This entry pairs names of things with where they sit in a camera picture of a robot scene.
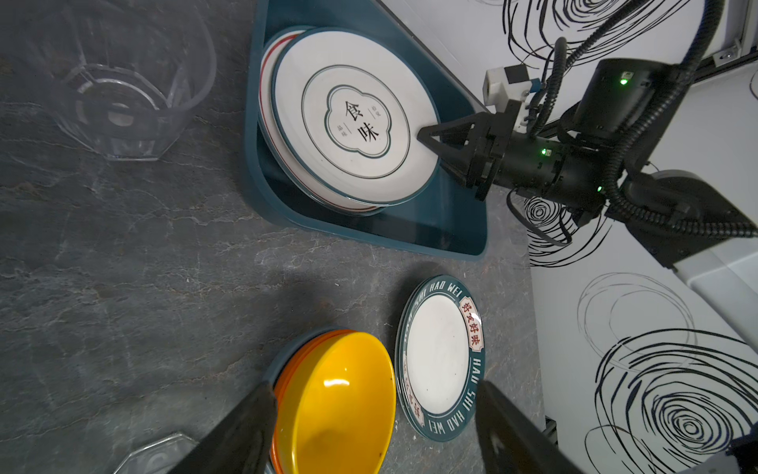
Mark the white plate green flower outline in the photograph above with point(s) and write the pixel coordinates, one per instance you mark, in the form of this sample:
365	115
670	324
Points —
350	109

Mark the clear glass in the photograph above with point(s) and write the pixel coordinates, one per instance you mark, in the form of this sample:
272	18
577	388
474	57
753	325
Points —
158	457
122	78

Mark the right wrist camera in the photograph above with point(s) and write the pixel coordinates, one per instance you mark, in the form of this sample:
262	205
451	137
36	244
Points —
507	89

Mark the green rimmed white plate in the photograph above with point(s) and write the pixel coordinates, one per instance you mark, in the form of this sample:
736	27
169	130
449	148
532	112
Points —
440	358

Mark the teal plastic bin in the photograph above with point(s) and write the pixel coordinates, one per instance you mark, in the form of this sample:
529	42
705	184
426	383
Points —
445	220

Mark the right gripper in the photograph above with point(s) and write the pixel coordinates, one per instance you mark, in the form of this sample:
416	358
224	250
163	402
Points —
566	174

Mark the yellow bowl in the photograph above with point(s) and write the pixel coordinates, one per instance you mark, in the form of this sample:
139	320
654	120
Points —
348	409

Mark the clear glass front left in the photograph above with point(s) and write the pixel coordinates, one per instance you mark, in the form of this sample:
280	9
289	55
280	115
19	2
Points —
158	457

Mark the orange bowl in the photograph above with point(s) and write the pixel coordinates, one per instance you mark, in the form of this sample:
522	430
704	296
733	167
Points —
288	391

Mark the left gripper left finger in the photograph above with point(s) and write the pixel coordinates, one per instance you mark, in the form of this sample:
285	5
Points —
240	443

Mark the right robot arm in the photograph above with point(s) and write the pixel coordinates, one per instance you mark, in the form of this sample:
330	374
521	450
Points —
685	224

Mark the clear glass back left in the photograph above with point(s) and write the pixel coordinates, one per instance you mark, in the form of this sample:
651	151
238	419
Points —
122	78

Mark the blue bowl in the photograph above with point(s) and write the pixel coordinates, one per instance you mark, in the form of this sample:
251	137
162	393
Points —
274	370

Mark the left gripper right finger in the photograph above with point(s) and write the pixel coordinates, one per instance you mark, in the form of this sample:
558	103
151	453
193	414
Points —
509	442

